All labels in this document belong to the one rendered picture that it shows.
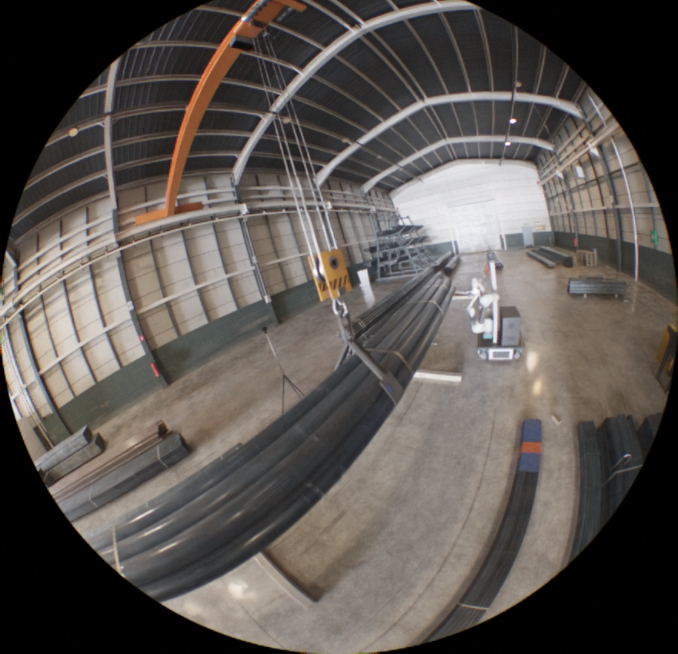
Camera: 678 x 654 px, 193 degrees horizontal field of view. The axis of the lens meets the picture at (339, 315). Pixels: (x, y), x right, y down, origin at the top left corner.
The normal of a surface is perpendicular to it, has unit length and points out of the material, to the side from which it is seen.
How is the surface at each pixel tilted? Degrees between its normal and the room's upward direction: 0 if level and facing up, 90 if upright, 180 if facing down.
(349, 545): 0
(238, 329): 90
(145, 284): 90
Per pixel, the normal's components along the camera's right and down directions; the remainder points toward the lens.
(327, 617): -0.27, -0.93
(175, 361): 0.74, -0.02
